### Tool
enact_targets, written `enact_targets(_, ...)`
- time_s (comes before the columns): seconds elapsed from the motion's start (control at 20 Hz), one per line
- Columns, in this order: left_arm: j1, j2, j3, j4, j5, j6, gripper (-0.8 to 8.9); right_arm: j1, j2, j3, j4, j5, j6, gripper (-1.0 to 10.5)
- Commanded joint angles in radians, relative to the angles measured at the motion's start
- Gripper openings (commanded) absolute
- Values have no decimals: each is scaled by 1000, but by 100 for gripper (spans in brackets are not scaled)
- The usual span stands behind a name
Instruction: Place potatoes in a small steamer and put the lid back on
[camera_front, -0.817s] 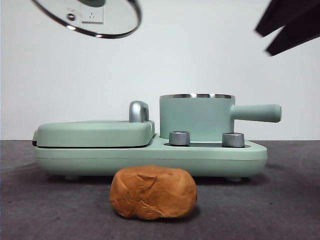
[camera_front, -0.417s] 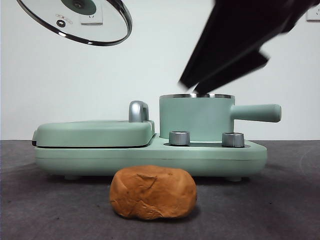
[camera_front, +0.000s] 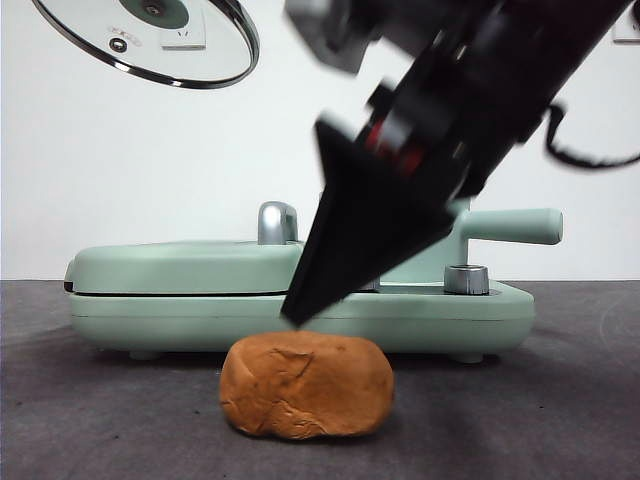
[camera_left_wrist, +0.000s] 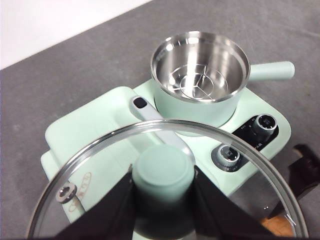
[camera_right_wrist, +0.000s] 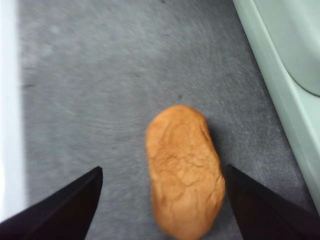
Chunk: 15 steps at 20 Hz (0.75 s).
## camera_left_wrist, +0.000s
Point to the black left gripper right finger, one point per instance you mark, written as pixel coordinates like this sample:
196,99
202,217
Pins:
220,215

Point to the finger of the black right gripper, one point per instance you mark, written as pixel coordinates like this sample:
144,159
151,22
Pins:
307,177
306,152

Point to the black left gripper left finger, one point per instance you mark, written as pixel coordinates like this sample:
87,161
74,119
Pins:
105,215

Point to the glass lid with green knob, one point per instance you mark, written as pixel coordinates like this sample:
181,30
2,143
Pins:
162,167

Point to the mint green steamer pot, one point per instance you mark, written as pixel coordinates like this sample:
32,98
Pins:
175,105

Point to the silver control knob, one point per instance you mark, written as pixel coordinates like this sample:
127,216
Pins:
265,123
228,155

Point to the mint green cooker base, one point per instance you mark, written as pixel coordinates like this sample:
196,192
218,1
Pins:
252,105

